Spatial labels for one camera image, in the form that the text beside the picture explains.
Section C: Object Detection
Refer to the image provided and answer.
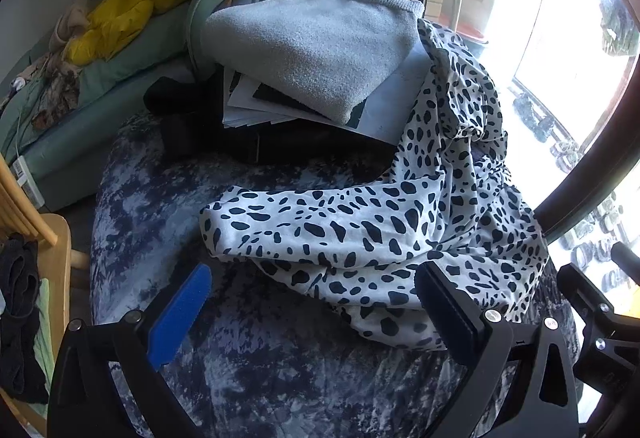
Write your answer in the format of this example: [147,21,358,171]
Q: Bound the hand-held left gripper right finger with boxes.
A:
[414,261,583,438]

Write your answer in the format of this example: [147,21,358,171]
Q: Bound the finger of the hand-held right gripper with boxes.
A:
[556,262,640,389]
[611,242,640,272]

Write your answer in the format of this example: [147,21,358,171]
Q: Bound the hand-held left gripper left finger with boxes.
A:
[47,262,213,438]

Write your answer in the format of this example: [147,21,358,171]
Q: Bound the white black-spotted pants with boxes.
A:
[199,16,551,353]

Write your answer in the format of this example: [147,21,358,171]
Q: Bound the black clothes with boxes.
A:
[0,232,51,404]

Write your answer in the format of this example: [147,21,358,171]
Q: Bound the blue tie-dye blanket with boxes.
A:
[90,111,581,438]

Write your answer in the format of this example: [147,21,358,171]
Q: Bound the light green cloth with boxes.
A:
[30,278,56,389]

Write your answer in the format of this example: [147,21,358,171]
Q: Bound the wooden chair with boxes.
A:
[0,151,91,438]

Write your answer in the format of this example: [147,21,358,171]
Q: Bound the dark cloth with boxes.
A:
[144,68,401,165]

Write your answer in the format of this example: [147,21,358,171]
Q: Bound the white label tag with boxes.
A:
[12,155,46,206]

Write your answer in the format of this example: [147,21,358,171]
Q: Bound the green mattress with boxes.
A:
[0,8,201,211]

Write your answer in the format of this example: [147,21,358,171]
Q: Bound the white paper sheets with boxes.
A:
[222,43,436,144]

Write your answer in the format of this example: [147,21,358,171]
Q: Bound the brown patterned scarf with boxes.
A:
[30,63,83,129]

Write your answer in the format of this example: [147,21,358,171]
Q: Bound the grey folded towel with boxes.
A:
[202,0,426,126]

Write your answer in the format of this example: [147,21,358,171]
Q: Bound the yellow jacket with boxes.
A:
[65,0,198,66]

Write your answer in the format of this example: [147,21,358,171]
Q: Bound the beige cloth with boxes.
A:
[49,1,96,56]

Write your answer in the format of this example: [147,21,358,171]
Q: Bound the dark window frame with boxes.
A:
[390,0,640,244]

